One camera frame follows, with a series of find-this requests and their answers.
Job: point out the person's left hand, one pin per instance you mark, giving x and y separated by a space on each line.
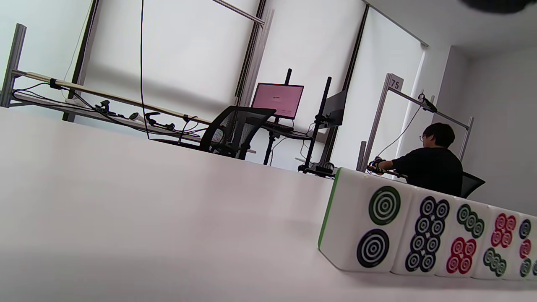
495 4

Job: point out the group of green mahjong tiles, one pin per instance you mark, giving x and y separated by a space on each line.
365 218

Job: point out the dark computer monitor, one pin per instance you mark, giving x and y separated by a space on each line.
335 110

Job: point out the black monitor stand pole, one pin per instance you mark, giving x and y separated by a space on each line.
321 126

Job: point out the black desk top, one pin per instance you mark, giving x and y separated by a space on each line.
300 135

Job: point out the monitor with pink screen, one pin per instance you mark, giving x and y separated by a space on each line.
277 100

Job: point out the black keyboard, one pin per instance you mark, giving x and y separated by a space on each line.
279 126

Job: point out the black mesh office chair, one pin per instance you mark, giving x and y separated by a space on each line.
235 126

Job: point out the beige wooden slat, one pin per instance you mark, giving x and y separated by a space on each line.
105 96

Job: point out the white office desk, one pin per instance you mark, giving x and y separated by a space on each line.
50 105

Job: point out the black clamp-mounted camera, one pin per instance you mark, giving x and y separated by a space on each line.
428 103

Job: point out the aluminium frame post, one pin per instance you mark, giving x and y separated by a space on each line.
14 58
379 113

